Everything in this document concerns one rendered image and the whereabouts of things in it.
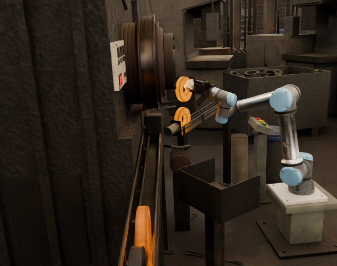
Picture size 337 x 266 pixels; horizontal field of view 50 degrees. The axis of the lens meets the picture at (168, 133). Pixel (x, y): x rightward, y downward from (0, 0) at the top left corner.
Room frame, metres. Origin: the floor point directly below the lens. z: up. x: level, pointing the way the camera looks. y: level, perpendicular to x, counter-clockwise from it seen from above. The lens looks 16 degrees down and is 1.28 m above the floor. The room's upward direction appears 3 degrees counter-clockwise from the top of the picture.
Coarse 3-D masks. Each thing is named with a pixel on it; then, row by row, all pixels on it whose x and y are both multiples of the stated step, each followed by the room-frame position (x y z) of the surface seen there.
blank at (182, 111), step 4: (180, 108) 2.27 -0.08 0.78; (184, 108) 2.28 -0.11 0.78; (176, 112) 2.24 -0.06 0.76; (180, 112) 2.23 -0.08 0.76; (184, 112) 2.27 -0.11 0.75; (188, 112) 2.31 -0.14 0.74; (176, 116) 2.22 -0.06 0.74; (180, 116) 2.23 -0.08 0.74; (184, 116) 2.31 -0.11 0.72; (188, 116) 2.31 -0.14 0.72; (180, 120) 2.23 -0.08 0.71; (184, 120) 2.31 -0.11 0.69; (188, 120) 2.31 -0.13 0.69; (184, 124) 2.28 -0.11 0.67
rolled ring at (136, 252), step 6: (132, 246) 0.79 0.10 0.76; (138, 246) 0.79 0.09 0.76; (132, 252) 0.76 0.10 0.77; (138, 252) 0.75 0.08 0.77; (144, 252) 0.80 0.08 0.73; (132, 258) 0.74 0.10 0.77; (138, 258) 0.73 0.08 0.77; (144, 258) 0.80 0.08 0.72; (132, 264) 0.72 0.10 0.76; (138, 264) 0.72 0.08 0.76; (144, 264) 0.81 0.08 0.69
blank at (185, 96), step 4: (180, 80) 2.23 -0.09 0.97; (184, 80) 2.25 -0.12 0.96; (176, 84) 2.22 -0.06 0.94; (180, 84) 2.21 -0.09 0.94; (184, 84) 2.25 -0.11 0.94; (176, 88) 2.21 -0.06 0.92; (180, 88) 2.21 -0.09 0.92; (176, 92) 2.21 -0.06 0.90; (180, 92) 2.20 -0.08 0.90; (184, 92) 2.29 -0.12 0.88; (188, 92) 2.28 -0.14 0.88; (176, 96) 2.22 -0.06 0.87; (180, 96) 2.20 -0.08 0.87; (184, 96) 2.24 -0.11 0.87; (188, 96) 2.27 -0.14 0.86; (180, 100) 2.24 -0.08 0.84; (184, 100) 2.24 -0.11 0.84
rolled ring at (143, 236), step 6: (138, 210) 0.94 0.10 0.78; (144, 210) 0.94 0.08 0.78; (138, 216) 0.91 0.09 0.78; (144, 216) 0.91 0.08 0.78; (150, 216) 1.02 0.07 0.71; (138, 222) 0.89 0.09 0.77; (144, 222) 0.89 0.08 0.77; (150, 222) 1.01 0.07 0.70; (138, 228) 0.88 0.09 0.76; (144, 228) 0.88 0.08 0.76; (150, 228) 1.00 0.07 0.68; (138, 234) 0.87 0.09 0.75; (144, 234) 0.87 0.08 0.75; (150, 234) 1.00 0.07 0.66; (138, 240) 0.86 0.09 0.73; (144, 240) 0.86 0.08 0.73; (150, 240) 0.99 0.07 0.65; (144, 246) 0.85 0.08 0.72; (150, 246) 0.97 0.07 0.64; (150, 252) 0.95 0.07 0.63; (150, 258) 0.93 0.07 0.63; (150, 264) 0.91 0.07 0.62
